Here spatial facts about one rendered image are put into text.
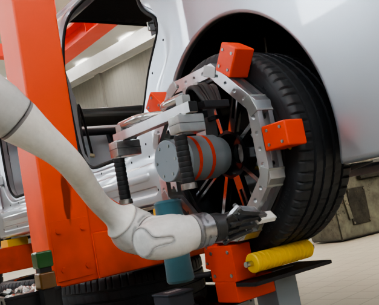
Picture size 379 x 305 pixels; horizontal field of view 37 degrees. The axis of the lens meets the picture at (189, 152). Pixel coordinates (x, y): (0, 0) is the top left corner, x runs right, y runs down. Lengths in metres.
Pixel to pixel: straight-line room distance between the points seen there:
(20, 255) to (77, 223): 2.00
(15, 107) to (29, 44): 0.91
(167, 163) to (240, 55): 0.38
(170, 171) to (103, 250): 0.49
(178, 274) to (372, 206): 6.09
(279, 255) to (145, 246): 0.52
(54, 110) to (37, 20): 0.33
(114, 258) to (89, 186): 0.76
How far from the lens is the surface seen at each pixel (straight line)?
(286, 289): 1.89
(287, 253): 1.76
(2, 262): 3.93
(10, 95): 1.19
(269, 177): 1.58
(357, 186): 7.60
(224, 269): 1.77
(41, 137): 1.21
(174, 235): 1.36
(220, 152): 1.73
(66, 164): 1.25
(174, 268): 1.79
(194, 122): 1.54
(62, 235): 1.97
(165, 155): 1.69
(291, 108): 1.62
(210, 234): 1.43
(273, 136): 1.55
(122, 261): 2.08
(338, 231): 7.32
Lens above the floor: 0.69
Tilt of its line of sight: 6 degrees up
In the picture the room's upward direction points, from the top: 10 degrees counter-clockwise
